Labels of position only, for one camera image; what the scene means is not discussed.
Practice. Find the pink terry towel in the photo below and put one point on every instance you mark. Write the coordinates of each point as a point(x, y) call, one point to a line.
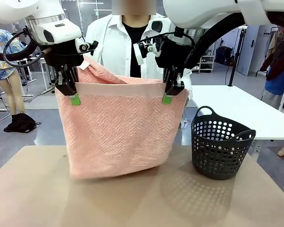
point(113, 130)

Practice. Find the long white lab desk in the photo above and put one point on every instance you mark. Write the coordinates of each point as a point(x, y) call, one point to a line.
point(47, 78)

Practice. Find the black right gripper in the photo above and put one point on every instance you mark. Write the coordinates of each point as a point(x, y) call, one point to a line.
point(172, 56)

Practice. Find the beige hanging coat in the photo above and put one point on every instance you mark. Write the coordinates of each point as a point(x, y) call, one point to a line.
point(273, 45)

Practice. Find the black light stand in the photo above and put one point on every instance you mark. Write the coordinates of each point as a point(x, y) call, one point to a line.
point(234, 68)

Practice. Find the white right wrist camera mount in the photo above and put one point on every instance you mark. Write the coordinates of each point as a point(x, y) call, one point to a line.
point(151, 49)

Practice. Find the grey hanging skirt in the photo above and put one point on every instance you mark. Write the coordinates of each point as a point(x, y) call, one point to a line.
point(272, 99)

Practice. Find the white side table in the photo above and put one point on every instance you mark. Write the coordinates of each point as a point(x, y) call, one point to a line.
point(239, 106)

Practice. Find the grey door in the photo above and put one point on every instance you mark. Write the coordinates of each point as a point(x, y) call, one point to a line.
point(254, 52)

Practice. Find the black perforated laundry basket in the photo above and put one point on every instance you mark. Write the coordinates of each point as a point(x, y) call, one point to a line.
point(215, 160)

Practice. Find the dark hanging jacket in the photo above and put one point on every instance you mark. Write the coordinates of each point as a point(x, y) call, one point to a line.
point(281, 54)

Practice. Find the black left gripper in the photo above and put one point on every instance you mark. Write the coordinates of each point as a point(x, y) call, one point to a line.
point(64, 56)

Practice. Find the white low shelf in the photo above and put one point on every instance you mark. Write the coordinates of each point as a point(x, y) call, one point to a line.
point(207, 63)

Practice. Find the blue hanging garment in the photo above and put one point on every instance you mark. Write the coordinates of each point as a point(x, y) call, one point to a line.
point(277, 85)

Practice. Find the mannequin in floral shirt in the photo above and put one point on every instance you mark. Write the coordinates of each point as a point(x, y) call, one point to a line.
point(0, 71)

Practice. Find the black suitcase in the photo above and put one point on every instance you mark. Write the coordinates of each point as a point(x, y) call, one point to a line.
point(223, 56)

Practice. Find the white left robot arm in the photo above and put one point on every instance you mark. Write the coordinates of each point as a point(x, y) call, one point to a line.
point(14, 9)

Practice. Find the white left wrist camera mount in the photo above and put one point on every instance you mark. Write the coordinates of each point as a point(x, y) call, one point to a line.
point(84, 48)

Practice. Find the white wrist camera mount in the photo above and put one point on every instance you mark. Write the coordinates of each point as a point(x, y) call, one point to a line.
point(84, 48)
point(151, 49)

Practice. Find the person in white shirt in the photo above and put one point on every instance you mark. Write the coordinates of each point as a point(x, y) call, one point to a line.
point(113, 35)

